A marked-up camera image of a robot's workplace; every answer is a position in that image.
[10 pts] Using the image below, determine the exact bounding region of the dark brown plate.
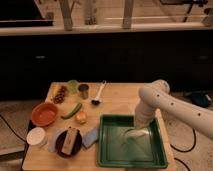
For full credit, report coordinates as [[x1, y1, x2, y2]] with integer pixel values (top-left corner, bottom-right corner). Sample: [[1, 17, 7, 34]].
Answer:
[[55, 131, 82, 158]]

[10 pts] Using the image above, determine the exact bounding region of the silver fork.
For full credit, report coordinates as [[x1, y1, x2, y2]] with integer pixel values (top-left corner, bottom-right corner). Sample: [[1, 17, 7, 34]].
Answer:
[[123, 130, 139, 140]]

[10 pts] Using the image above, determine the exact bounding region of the blue cloth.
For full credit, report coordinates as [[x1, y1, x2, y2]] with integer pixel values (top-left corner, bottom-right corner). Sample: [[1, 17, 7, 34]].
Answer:
[[82, 127, 99, 148]]

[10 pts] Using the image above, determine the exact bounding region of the green cup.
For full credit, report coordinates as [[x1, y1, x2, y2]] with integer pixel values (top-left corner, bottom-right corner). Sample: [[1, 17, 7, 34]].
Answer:
[[67, 80, 78, 94]]

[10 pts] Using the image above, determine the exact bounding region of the white round container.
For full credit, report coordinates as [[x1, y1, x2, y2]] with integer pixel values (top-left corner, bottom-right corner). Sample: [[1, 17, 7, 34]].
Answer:
[[26, 127, 47, 147]]

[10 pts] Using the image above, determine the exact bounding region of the black cable left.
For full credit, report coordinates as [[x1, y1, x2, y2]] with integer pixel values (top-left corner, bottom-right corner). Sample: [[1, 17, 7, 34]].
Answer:
[[0, 114, 29, 162]]

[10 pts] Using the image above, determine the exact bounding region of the wooden block sponge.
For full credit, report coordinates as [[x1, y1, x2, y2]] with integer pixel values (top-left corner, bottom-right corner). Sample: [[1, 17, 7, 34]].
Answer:
[[62, 128, 78, 155]]

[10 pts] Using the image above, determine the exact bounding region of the metal cup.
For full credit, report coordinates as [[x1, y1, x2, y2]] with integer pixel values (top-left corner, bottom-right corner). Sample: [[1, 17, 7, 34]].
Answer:
[[78, 84, 89, 99]]

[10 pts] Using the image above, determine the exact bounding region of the black cable right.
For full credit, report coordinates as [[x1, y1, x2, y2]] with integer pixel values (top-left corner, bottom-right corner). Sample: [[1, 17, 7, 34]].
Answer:
[[170, 128, 198, 154]]

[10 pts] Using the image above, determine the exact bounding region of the yellow onion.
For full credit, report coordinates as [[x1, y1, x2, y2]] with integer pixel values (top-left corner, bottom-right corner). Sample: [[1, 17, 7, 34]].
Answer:
[[75, 111, 87, 124]]

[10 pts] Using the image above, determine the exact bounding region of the black cable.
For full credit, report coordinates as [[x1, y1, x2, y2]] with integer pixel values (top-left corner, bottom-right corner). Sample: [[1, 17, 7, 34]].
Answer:
[[170, 128, 198, 154], [0, 114, 29, 162]]

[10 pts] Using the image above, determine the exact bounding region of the green plastic tray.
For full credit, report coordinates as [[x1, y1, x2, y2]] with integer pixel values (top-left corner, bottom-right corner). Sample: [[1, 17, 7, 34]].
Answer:
[[97, 114, 168, 169]]

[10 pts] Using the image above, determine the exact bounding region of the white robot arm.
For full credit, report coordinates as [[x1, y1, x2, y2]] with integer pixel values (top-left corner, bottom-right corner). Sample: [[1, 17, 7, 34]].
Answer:
[[134, 80, 213, 140]]

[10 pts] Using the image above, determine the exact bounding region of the orange bowl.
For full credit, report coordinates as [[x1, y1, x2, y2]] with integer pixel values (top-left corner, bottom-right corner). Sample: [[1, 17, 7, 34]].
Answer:
[[31, 102, 58, 127]]

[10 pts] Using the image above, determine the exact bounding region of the green cucumber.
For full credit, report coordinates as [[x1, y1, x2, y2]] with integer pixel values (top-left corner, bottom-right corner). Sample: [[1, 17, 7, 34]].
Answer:
[[61, 103, 82, 120]]

